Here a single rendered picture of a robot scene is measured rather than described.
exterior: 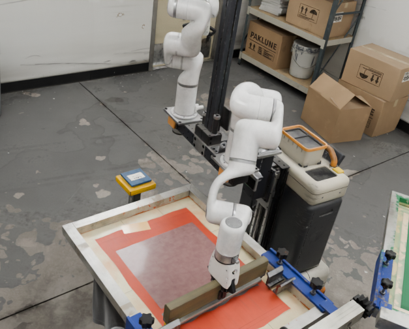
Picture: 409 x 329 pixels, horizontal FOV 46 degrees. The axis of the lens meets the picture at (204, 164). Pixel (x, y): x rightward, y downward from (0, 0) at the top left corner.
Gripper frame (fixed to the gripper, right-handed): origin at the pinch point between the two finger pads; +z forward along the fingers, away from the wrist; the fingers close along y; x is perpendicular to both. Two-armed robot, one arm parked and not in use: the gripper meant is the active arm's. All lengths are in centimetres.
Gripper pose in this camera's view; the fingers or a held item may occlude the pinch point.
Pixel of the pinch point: (218, 289)
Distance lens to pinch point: 161.7
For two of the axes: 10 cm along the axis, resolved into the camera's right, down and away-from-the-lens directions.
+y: -6.0, -5.1, 6.2
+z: -1.3, 8.2, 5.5
